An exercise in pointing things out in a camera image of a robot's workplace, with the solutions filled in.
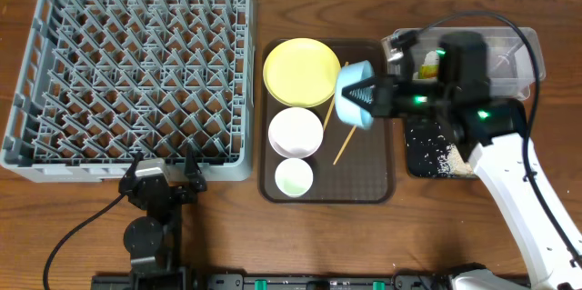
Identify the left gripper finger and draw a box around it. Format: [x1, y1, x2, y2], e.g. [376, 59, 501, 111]
[184, 147, 207, 192]
[122, 152, 144, 181]

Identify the light blue bowl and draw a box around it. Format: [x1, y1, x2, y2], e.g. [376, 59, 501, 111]
[334, 61, 374, 130]

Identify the white bowl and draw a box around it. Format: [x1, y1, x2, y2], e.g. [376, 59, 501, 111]
[267, 107, 324, 158]

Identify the rice food waste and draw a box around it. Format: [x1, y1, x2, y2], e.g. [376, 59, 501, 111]
[406, 124, 475, 178]

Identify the small white cup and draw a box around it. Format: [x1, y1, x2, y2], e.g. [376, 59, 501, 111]
[275, 158, 314, 198]

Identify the green snack wrapper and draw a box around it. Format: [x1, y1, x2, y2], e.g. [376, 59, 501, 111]
[417, 64, 438, 79]

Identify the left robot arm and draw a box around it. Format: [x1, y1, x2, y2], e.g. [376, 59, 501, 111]
[118, 149, 207, 290]

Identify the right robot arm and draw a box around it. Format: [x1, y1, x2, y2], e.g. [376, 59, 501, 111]
[336, 75, 581, 289]

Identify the black food waste tray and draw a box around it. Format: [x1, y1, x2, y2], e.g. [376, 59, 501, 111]
[402, 96, 537, 181]

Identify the grey plastic dishwasher rack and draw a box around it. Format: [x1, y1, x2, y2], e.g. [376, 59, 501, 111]
[1, 0, 256, 183]

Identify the clear plastic waste bin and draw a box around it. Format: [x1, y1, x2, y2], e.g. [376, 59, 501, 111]
[410, 26, 535, 101]

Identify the left wooden chopstick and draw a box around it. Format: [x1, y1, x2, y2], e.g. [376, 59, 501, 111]
[322, 61, 350, 132]

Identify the wooden chopstick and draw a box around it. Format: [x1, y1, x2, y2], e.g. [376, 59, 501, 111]
[333, 125, 357, 165]
[322, 61, 350, 132]

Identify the right wooden chopstick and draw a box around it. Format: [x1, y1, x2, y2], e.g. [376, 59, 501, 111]
[333, 125, 357, 165]

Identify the yellow plate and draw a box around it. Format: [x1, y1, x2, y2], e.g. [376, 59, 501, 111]
[263, 38, 341, 107]

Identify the brown serving tray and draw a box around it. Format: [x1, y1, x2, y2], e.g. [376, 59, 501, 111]
[257, 37, 396, 205]

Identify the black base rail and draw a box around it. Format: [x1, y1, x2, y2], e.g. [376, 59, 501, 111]
[90, 274, 451, 290]

